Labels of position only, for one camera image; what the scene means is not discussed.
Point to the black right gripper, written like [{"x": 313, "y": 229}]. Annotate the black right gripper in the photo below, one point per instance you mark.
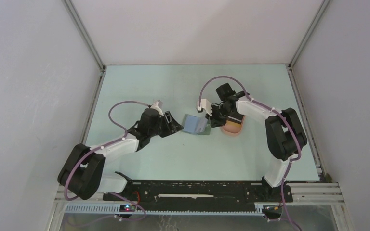
[{"x": 218, "y": 122}]

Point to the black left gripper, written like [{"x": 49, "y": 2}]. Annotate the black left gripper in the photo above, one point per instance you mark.
[{"x": 169, "y": 128}]

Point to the green leather card holder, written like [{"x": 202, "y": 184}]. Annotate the green leather card holder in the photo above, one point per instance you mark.
[{"x": 196, "y": 125}]

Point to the black gold-print credit card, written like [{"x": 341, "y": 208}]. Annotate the black gold-print credit card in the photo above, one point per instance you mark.
[{"x": 236, "y": 120}]

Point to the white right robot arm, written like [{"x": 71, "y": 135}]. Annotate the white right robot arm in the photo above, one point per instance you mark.
[{"x": 284, "y": 132}]

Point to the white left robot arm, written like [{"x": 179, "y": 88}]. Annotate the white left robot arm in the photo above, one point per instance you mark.
[{"x": 83, "y": 172}]

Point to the pink oval plastic tray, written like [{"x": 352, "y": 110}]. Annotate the pink oval plastic tray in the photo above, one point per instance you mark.
[{"x": 232, "y": 129}]

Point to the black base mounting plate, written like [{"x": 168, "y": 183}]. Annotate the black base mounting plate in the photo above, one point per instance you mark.
[{"x": 204, "y": 196}]

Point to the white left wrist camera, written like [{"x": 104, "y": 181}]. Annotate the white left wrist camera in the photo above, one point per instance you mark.
[{"x": 157, "y": 105}]

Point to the aluminium frame rail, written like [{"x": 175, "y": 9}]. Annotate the aluminium frame rail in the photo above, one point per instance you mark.
[{"x": 302, "y": 193}]

